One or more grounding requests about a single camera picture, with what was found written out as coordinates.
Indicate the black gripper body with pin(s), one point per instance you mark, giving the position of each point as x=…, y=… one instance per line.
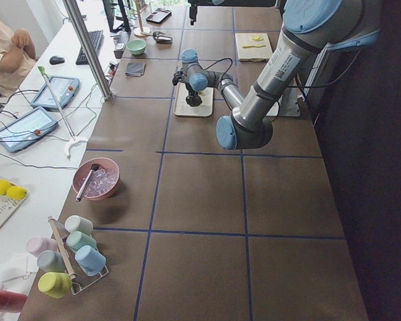
x=190, y=92

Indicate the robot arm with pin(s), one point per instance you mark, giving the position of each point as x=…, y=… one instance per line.
x=308, y=28

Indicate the cream rabbit print tray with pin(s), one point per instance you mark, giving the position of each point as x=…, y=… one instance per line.
x=182, y=109

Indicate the grey folded cloth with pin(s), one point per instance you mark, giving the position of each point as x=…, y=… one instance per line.
x=135, y=69

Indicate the steel scoop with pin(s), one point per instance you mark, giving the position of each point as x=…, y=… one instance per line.
x=162, y=38

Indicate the yellow plastic knife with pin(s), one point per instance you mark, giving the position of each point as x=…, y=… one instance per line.
x=253, y=46

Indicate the mint green bowl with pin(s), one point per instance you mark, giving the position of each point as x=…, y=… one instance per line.
x=136, y=47

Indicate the bamboo cutting board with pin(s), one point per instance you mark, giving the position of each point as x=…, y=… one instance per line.
x=253, y=54

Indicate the round wooden stand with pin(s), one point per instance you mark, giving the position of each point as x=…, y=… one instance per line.
x=140, y=31

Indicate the lemon slice front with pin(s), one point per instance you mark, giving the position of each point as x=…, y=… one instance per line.
x=257, y=38

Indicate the black and silver tongs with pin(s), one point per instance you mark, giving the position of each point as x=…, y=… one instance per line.
x=86, y=182

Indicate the pink bowl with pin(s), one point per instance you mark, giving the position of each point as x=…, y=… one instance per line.
x=83, y=169

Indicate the black monitor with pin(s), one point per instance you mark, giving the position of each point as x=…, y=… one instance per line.
x=116, y=16

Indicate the far teach pendant tablet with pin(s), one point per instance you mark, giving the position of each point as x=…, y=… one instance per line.
x=64, y=88

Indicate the teach pendant tablet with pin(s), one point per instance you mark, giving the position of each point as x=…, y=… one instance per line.
x=64, y=88
x=27, y=130

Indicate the black computer mouse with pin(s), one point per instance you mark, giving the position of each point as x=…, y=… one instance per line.
x=55, y=60

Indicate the near teach pendant tablet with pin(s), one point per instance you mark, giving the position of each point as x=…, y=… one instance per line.
x=27, y=130

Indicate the white cup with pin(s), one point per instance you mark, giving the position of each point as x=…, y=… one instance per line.
x=78, y=223

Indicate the mint green cup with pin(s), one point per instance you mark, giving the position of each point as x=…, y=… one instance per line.
x=77, y=239

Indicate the seated person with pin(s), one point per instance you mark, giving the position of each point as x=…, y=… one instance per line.
x=17, y=58

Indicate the blue cup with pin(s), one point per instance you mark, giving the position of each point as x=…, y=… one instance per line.
x=90, y=260

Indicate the spare lemon right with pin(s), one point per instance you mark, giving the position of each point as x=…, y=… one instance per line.
x=16, y=192

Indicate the spare lemon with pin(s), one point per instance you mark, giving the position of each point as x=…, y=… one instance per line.
x=16, y=192
x=4, y=186

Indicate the spare lemon left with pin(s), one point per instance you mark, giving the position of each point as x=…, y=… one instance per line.
x=4, y=186

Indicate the pink cup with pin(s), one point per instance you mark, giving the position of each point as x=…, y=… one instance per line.
x=37, y=245

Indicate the grey cup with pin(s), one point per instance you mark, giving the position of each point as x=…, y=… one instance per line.
x=51, y=261

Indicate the yellow green cup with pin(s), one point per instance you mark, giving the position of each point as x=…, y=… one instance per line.
x=55, y=284

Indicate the red bottle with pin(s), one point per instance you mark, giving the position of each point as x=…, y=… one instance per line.
x=11, y=301

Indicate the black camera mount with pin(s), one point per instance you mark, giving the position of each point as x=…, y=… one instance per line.
x=178, y=77

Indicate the aluminium frame post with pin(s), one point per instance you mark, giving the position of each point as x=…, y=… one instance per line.
x=79, y=26

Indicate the black frame object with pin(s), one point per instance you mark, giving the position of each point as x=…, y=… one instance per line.
x=158, y=16

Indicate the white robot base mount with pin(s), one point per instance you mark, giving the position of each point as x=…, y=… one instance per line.
x=287, y=104

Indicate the wooden rack handle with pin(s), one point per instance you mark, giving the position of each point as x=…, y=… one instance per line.
x=66, y=259

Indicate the white wire rack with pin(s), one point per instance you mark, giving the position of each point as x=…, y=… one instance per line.
x=82, y=281

